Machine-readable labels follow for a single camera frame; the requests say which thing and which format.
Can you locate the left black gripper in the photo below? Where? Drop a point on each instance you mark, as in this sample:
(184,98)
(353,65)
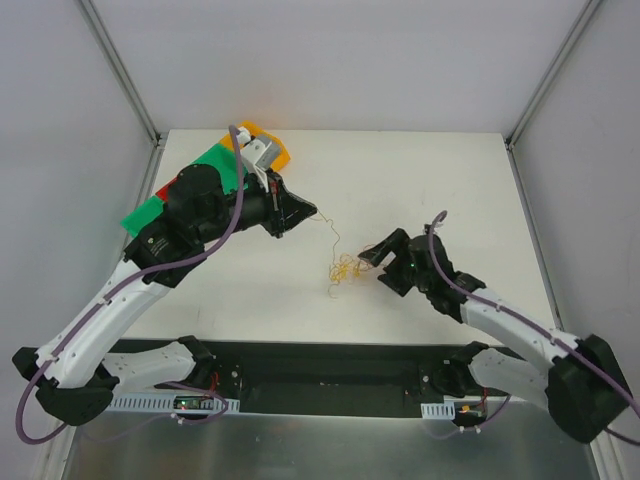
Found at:
(275,206)

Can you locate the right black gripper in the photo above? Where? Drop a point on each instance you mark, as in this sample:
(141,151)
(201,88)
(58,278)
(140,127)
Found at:
(398,262)

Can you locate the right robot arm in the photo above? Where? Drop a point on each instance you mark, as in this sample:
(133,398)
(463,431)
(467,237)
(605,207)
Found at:
(577,381)

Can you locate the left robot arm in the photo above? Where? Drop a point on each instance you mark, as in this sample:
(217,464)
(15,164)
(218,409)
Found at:
(76,376)

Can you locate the green plastic bin upper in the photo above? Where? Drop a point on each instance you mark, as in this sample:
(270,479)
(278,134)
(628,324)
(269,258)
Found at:
(223,160)

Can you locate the green plastic bin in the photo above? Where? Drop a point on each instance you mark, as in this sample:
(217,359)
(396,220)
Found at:
(144,214)
(223,160)

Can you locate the orange plastic bin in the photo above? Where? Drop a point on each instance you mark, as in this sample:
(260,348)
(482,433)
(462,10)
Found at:
(282,161)

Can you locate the red plastic bin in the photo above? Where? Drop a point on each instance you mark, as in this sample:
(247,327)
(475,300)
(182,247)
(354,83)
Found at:
(162,193)

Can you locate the green plastic bin lower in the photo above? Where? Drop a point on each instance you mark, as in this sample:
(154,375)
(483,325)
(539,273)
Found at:
(144,214)

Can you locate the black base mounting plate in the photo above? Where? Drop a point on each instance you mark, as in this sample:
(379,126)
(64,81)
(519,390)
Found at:
(333,379)

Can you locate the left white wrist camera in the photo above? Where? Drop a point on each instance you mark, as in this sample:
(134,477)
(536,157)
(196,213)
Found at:
(258,153)

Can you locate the right white cable duct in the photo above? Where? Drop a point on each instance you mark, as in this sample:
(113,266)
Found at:
(438,411)

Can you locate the white cable duct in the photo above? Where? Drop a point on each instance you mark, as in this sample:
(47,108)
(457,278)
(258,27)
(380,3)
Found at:
(438,411)
(185,404)

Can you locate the right aluminium frame post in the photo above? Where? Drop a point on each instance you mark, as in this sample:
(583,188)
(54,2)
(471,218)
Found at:
(576,31)

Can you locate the aluminium frame post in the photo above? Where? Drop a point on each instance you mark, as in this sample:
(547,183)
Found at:
(109,50)
(576,31)

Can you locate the left white cable duct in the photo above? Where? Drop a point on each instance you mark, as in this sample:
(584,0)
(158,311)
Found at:
(185,404)

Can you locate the left aluminium frame post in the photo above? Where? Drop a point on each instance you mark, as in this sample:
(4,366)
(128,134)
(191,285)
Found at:
(109,50)

